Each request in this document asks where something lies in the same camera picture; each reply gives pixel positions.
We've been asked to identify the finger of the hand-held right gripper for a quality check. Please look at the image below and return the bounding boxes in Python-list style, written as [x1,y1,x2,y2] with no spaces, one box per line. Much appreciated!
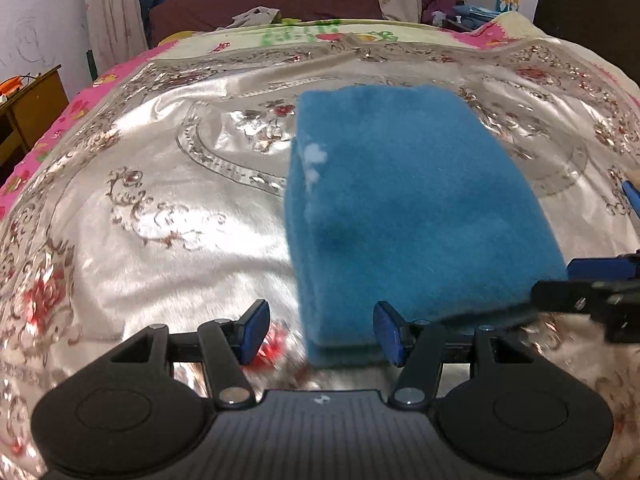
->
[621,181,640,219]
[531,251,640,344]

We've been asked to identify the orange tool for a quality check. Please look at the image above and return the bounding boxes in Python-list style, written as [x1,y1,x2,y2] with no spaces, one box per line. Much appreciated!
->
[0,74,39,99]

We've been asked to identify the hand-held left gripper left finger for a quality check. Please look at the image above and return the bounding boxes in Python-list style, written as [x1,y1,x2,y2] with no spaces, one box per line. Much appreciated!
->
[109,299,271,408]

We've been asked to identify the dark wooden headboard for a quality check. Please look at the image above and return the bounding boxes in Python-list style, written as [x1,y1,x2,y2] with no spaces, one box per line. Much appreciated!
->
[532,0,640,87]

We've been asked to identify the maroon sofa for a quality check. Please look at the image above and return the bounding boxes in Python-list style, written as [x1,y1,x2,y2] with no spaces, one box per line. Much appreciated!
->
[148,0,384,47]

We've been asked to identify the dark wooden desk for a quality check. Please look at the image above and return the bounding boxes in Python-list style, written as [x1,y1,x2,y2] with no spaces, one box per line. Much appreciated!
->
[0,64,70,174]

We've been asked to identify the light blue items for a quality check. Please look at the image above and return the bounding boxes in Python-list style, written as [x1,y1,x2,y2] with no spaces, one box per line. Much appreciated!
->
[456,3,501,27]

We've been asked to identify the blue fleece cloth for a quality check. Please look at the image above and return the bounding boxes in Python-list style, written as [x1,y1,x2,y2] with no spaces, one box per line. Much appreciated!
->
[282,84,571,369]

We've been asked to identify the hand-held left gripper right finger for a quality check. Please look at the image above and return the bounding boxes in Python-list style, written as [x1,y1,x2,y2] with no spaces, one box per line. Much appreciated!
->
[373,301,538,408]

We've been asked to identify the white crumpled cloth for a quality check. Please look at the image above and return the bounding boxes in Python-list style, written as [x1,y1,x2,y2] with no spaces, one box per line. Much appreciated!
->
[214,6,281,31]

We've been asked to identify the beige floral satin quilt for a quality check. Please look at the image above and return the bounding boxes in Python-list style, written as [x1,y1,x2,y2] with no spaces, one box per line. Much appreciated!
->
[0,40,640,480]

